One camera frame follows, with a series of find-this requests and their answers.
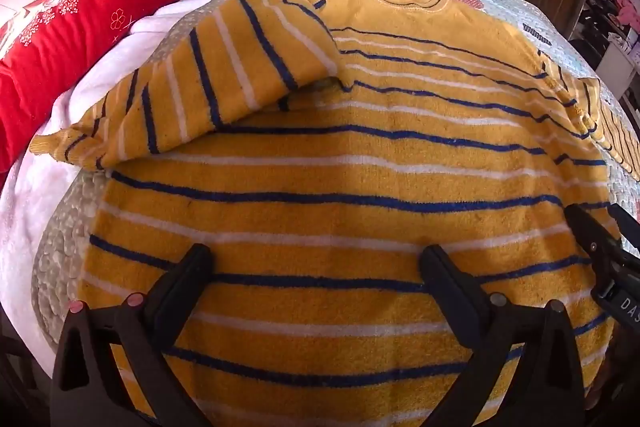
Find yellow striped sweater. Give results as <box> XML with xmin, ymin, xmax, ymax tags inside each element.
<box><xmin>30</xmin><ymin>0</ymin><xmax>640</xmax><ymax>427</ymax></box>

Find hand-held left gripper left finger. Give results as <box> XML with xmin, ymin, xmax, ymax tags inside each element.
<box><xmin>50</xmin><ymin>244</ymin><xmax>214</xmax><ymax>427</ymax></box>

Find printed quilted bedspread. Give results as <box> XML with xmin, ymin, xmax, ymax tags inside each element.
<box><xmin>31</xmin><ymin>0</ymin><xmax>640</xmax><ymax>348</ymax></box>

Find red embroidered pillow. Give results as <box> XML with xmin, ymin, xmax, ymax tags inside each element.
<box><xmin>0</xmin><ymin>0</ymin><xmax>313</xmax><ymax>175</ymax></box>

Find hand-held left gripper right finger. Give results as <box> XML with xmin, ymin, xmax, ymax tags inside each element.
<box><xmin>421</xmin><ymin>245</ymin><xmax>586</xmax><ymax>427</ymax></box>

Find cluttered side shelf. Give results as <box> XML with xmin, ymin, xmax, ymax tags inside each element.
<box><xmin>575</xmin><ymin>0</ymin><xmax>640</xmax><ymax>52</ymax></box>

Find white cabinet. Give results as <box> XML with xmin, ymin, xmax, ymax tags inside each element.
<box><xmin>594</xmin><ymin>41</ymin><xmax>640</xmax><ymax>108</ymax></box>

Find pale pink blanket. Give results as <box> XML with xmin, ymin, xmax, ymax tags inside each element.
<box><xmin>0</xmin><ymin>0</ymin><xmax>351</xmax><ymax>363</ymax></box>

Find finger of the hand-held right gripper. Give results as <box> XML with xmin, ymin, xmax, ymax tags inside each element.
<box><xmin>607</xmin><ymin>204</ymin><xmax>640</xmax><ymax>254</ymax></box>
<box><xmin>564</xmin><ymin>205</ymin><xmax>622</xmax><ymax>269</ymax></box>

